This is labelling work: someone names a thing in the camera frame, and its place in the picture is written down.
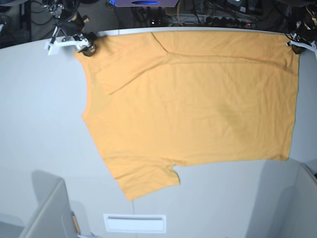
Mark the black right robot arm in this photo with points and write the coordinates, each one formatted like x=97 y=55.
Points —
x=70 y=5

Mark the grey bin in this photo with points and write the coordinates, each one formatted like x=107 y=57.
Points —
x=35 y=206
x=296 y=212

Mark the purple box with blue oval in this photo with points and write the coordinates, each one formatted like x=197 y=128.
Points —
x=150 y=3

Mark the black power strip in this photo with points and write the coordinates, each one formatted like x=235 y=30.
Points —
x=227 y=22

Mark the white label plate on table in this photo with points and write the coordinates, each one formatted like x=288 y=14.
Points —
x=119 y=223

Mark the grey bin lower left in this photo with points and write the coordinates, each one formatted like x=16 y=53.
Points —
x=35 y=206

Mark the grey bin lower right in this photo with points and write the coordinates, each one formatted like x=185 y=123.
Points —
x=296 y=212

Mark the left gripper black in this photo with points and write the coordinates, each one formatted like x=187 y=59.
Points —
x=301 y=25

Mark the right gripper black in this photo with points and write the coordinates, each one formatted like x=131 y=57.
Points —
x=71 y=24

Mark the orange T-shirt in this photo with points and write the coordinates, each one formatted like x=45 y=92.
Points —
x=182 y=98

